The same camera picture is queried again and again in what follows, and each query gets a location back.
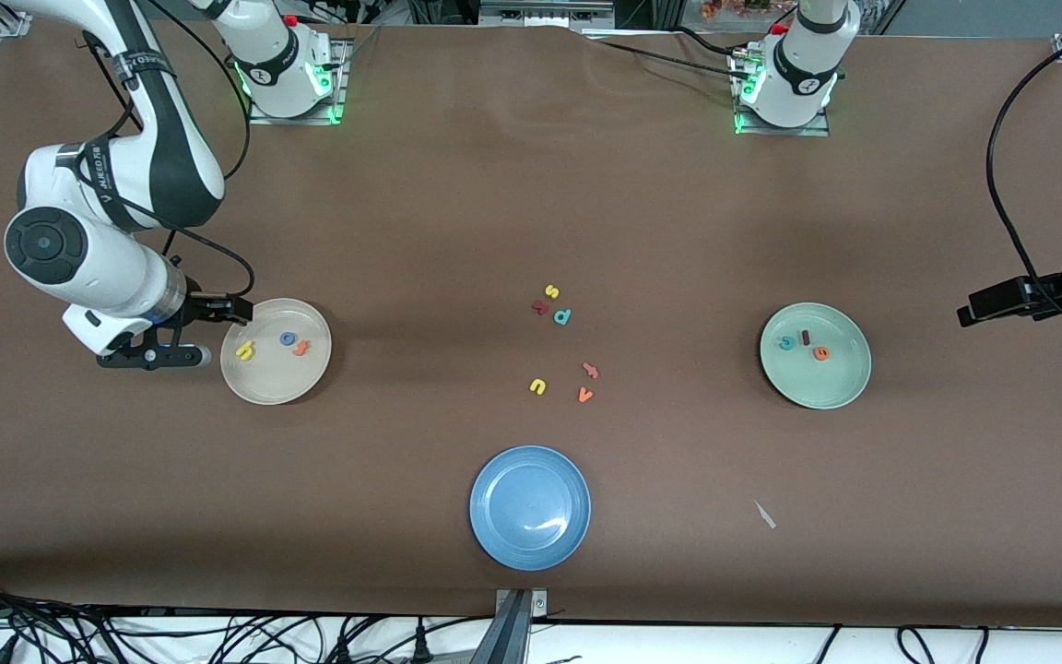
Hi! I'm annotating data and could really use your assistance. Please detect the beige ceramic plate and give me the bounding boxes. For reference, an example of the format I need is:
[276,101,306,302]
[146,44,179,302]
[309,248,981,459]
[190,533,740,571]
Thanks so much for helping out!
[220,298,333,406]

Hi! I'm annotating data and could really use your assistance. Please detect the green ceramic plate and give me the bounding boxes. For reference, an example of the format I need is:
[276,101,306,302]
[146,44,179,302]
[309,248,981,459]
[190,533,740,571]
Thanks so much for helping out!
[760,302,872,410]

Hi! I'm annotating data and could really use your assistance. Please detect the brown table cover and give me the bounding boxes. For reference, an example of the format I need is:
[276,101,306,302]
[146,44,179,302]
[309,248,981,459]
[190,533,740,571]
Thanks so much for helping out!
[0,17,1062,628]

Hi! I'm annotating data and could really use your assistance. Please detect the blue ceramic plate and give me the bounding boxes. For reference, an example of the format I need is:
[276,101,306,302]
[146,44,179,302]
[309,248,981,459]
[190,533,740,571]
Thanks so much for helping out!
[469,445,592,572]

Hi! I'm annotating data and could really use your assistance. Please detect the orange artificial flowers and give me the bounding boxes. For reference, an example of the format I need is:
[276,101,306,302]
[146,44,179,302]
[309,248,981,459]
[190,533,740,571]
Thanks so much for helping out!
[699,0,776,21]

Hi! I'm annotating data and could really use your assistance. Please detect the grey power strip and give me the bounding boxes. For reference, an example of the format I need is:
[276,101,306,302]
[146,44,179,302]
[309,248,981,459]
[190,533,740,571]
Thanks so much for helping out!
[478,0,615,27]

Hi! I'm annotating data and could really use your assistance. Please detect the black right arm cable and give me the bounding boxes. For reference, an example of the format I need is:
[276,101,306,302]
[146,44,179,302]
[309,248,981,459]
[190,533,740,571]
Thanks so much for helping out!
[79,0,255,298]

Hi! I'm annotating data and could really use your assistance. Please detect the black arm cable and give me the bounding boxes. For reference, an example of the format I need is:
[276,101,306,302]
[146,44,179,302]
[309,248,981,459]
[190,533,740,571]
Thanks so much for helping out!
[79,0,255,298]
[985,23,1062,328]

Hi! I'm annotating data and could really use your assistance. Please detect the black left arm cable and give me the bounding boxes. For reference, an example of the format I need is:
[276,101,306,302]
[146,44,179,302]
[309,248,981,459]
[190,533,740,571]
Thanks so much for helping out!
[985,23,1062,328]

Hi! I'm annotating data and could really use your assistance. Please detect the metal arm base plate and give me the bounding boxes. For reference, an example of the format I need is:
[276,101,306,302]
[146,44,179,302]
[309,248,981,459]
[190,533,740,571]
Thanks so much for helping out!
[732,51,832,137]
[248,39,348,125]

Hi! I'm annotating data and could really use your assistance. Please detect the tangled black floor cables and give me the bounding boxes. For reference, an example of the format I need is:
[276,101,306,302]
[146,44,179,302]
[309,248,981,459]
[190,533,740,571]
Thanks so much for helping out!
[0,574,495,664]

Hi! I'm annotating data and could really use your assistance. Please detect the black table cable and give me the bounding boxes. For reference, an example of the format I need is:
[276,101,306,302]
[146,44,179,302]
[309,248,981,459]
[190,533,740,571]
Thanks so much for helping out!
[586,37,758,84]
[669,26,744,58]

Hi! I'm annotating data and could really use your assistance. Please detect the grey metal table bracket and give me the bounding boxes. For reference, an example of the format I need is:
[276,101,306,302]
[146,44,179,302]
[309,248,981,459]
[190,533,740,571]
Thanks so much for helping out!
[494,588,549,664]

